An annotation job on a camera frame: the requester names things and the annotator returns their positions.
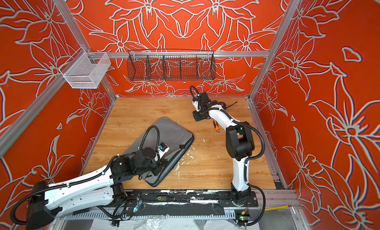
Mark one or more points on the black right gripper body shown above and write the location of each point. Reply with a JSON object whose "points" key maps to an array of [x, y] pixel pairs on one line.
{"points": [[199, 114]]}

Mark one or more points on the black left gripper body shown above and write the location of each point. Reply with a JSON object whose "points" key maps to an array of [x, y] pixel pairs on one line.
{"points": [[154, 166]]}

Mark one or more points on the grey zippered laptop bag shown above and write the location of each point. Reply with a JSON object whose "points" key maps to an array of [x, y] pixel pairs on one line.
{"points": [[165, 134]]}

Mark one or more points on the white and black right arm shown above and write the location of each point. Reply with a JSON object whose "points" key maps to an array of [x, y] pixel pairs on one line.
{"points": [[243, 142]]}

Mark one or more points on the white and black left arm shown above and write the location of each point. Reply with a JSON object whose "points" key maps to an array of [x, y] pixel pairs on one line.
{"points": [[99, 188]]}

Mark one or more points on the yellow black tape measure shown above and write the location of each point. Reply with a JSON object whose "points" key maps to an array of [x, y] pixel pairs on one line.
{"points": [[225, 106]]}

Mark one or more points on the orange black adjustable wrench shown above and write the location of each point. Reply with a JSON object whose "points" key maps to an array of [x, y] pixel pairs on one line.
{"points": [[216, 127]]}

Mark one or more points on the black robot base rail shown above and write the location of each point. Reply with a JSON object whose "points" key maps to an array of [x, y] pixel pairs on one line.
{"points": [[222, 198]]}

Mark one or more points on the black wire wall basket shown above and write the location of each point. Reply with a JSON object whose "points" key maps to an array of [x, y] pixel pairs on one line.
{"points": [[171, 65]]}

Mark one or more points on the grey slotted cable duct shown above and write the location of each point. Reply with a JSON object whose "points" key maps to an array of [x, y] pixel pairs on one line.
{"points": [[196, 212]]}

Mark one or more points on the white wire mesh basket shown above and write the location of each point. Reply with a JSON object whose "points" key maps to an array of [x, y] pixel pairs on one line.
{"points": [[85, 72]]}

